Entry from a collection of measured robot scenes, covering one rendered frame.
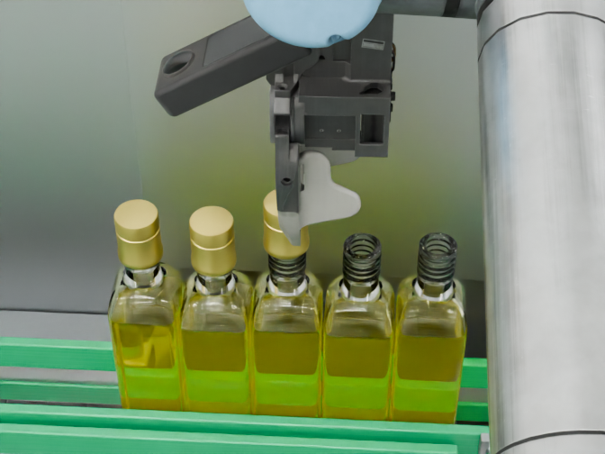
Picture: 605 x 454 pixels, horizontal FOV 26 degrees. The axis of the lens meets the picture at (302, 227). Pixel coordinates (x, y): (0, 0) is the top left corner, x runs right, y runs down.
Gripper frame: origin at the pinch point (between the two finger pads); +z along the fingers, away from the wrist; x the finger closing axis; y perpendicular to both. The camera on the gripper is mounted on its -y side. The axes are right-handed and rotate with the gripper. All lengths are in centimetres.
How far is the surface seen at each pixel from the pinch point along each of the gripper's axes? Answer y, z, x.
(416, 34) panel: 9.4, -8.0, 11.8
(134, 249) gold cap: -11.7, 3.1, -1.4
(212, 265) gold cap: -5.8, 4.1, -1.9
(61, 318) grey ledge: -23.7, 29.0, 14.5
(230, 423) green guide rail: -4.9, 20.9, -4.1
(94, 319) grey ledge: -20.4, 29.0, 14.5
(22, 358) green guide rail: -24.4, 22.3, 3.6
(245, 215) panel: -4.6, 12.0, 12.1
